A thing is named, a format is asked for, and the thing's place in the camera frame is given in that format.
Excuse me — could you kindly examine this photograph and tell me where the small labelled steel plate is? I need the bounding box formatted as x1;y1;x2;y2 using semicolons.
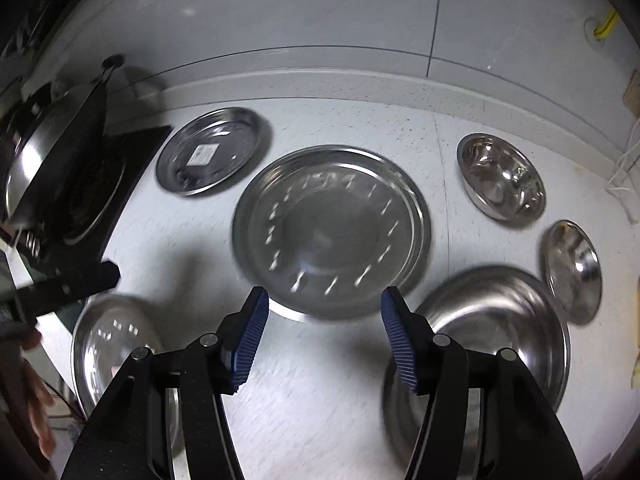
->
155;106;273;197

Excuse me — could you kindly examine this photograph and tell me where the steel wok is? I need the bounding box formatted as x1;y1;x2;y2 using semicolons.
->
0;80;71;211

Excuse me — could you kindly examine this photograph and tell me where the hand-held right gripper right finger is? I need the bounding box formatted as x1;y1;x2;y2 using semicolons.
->
380;286;583;480

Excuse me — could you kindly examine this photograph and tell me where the white cable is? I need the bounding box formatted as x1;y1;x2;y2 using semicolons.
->
602;130;640;226

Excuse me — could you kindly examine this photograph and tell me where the medium steel bowl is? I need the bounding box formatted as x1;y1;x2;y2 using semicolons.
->
542;219;602;326

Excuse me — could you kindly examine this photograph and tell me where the large steel bowl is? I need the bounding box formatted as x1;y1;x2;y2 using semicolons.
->
382;266;572;480

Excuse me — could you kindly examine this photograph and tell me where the yellow hose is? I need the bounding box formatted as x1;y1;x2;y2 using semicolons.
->
585;7;621;41

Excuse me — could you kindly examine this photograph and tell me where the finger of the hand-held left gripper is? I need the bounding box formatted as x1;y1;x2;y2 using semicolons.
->
12;260;122;321

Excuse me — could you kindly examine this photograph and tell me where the small steel bowl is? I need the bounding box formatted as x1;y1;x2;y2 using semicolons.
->
456;132;547;222

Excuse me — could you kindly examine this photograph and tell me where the black cooktop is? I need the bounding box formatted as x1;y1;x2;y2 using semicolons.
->
0;125;173;273

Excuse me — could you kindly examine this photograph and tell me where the person's left hand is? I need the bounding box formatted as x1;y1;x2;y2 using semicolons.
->
0;327;58;461

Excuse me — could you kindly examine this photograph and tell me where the large steel plate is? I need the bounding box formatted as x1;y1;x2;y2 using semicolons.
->
231;145;432;322

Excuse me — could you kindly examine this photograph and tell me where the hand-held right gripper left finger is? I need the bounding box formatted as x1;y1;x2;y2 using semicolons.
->
60;286;271;480

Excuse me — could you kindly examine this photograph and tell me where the medium steel plate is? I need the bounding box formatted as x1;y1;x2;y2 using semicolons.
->
70;294;181;453

